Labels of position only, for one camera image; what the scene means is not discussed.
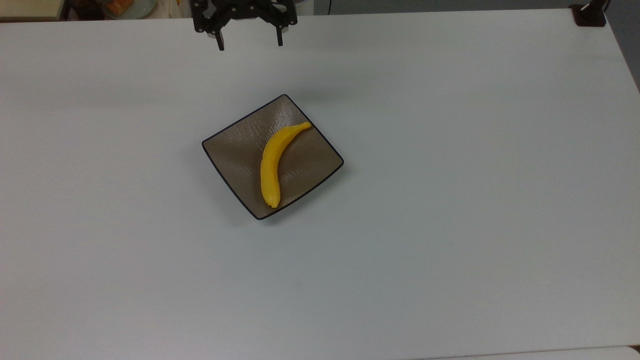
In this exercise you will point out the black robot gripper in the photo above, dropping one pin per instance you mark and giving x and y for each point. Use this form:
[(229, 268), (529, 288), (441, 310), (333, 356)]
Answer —
[(242, 7)]

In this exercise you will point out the yellow banana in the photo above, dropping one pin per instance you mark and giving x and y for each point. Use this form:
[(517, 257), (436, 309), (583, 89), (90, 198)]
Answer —
[(270, 167)]

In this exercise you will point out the square brown ceramic plate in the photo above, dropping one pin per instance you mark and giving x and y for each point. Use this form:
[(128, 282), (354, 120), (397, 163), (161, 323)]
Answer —
[(235, 155)]

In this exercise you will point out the cream cloth bag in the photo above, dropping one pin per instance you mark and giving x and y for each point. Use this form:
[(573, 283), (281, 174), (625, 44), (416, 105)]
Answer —
[(172, 9)]

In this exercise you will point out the bowl with orange food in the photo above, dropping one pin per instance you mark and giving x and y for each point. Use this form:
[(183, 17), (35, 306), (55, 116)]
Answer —
[(127, 7)]

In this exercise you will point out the light wooden furniture piece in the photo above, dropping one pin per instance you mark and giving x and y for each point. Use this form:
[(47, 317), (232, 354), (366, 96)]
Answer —
[(30, 7)]

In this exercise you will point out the black table clamp mount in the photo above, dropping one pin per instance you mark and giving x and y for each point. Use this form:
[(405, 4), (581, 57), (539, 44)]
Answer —
[(589, 14)]

